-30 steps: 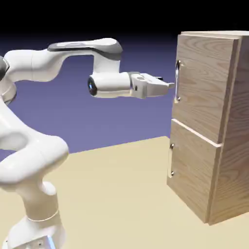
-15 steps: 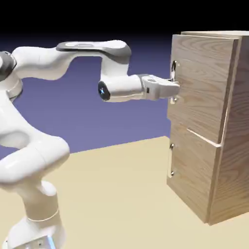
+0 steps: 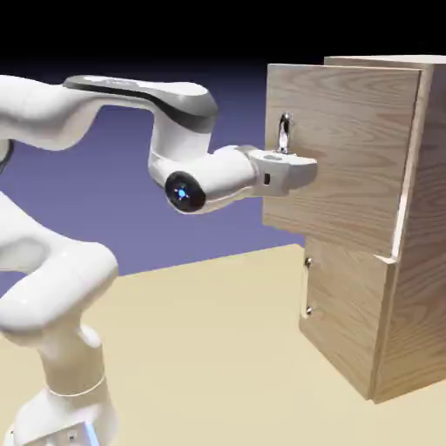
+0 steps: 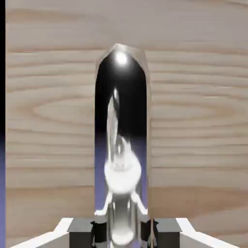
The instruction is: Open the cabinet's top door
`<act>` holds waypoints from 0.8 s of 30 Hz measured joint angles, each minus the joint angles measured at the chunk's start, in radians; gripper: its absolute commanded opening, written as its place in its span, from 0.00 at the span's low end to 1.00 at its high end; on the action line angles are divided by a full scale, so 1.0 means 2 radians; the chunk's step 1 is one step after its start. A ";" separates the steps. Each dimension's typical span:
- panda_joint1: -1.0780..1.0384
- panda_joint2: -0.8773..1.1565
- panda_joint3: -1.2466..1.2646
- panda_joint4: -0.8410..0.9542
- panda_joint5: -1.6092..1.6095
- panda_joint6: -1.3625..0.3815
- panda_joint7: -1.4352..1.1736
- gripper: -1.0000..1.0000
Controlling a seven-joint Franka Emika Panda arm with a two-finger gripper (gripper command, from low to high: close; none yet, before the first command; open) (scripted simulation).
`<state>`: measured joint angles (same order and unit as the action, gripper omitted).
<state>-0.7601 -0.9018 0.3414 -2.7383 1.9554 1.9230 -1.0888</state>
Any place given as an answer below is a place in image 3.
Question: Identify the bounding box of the small light wood door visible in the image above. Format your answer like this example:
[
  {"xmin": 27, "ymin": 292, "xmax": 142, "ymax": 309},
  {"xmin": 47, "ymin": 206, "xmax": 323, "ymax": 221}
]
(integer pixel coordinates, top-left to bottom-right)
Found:
[{"xmin": 298, "ymin": 237, "xmax": 397, "ymax": 401}]

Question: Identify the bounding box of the light wood cabinet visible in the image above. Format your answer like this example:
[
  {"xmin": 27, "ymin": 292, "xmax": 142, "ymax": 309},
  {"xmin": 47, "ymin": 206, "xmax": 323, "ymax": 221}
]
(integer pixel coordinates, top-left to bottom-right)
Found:
[{"xmin": 261, "ymin": 54, "xmax": 446, "ymax": 405}]

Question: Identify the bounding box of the curved silver door handle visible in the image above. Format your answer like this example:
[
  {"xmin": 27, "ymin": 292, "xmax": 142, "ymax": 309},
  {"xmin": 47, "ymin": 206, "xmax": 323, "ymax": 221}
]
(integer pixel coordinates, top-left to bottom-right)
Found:
[{"xmin": 276, "ymin": 111, "xmax": 294, "ymax": 155}]

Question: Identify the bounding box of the large light wood door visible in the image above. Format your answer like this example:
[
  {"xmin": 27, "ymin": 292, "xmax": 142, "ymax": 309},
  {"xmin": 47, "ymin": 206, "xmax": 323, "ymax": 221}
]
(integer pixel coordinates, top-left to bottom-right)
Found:
[{"xmin": 261, "ymin": 63, "xmax": 423, "ymax": 259}]

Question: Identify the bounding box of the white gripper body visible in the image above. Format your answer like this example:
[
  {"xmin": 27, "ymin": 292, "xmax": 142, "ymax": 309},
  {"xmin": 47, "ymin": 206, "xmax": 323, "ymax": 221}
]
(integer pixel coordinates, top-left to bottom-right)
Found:
[{"xmin": 284, "ymin": 155, "xmax": 319, "ymax": 197}]

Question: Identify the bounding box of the straight pale door handle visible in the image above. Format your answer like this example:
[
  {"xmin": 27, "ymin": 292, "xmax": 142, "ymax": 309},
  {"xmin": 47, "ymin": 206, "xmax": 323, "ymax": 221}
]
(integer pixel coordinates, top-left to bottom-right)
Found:
[{"xmin": 301, "ymin": 256, "xmax": 314, "ymax": 320}]

